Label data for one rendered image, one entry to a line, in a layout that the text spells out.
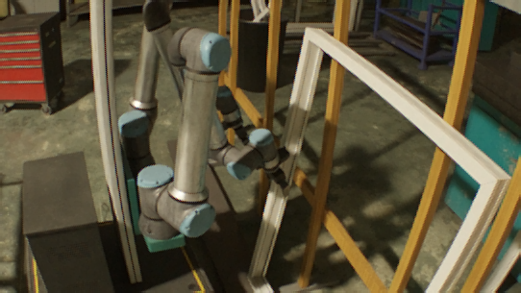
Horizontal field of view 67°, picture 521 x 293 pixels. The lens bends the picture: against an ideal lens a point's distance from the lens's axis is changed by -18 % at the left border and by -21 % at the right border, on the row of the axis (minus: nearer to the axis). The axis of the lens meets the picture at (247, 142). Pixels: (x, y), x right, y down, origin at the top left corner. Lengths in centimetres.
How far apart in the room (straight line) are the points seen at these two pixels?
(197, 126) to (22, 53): 317
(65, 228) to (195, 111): 73
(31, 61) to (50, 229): 283
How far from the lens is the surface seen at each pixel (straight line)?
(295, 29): 644
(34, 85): 458
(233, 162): 186
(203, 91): 151
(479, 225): 121
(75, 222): 187
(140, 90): 229
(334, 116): 200
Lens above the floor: 201
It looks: 31 degrees down
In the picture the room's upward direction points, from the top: 3 degrees clockwise
